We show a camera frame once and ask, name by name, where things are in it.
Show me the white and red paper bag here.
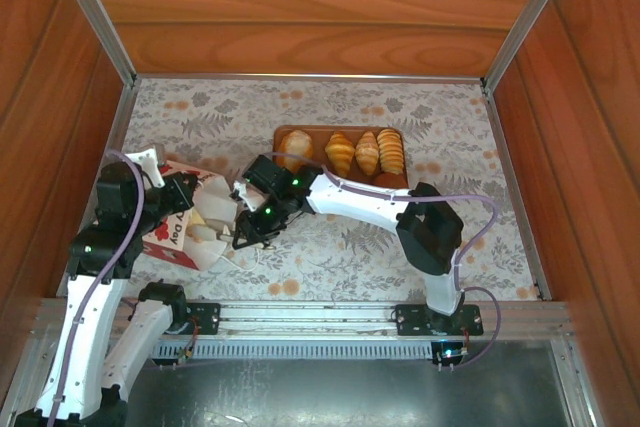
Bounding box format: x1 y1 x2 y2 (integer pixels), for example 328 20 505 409
142 159 266 272

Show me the pale fake bread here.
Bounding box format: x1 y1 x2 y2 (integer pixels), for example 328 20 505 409
185 210 221 244

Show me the brown rectangular tray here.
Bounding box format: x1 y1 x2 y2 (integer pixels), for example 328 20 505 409
272 124 411 197

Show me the golden fake croissant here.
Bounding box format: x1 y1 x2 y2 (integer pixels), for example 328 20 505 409
323 130 356 179

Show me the sugar dusted fake croissant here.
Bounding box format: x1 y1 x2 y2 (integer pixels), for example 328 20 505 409
353 130 380 177

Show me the ridged pale fake croissant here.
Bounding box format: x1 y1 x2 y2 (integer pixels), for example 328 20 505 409
376 128 405 176

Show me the floral patterned tablecloth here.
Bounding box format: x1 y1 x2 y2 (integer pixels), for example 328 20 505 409
59 77 551 301

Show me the grey metal sheet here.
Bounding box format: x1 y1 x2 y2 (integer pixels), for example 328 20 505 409
119 339 581 427

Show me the connector board with green light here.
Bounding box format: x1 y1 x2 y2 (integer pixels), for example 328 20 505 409
432 341 471 373

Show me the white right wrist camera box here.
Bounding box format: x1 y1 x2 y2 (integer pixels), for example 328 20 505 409
229 179 262 214

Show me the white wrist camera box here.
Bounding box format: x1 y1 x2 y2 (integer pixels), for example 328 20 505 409
131 144 170 189
229 179 262 214

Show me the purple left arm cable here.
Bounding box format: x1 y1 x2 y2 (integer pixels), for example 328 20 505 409
47 149 146 427

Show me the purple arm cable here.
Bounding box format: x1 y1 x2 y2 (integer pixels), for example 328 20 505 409
262 150 503 372
47 149 146 427

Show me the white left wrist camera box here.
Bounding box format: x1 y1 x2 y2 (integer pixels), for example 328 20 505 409
131 144 170 189

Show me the aluminium mounting rail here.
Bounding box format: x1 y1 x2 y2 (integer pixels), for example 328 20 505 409
32 298 571 339

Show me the white slotted cable duct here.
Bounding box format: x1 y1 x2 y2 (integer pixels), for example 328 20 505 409
149 339 436 361

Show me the aluminium frame post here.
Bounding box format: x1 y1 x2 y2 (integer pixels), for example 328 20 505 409
480 0 582 93
46 0 139 89

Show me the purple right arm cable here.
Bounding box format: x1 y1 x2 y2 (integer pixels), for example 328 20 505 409
262 150 503 372

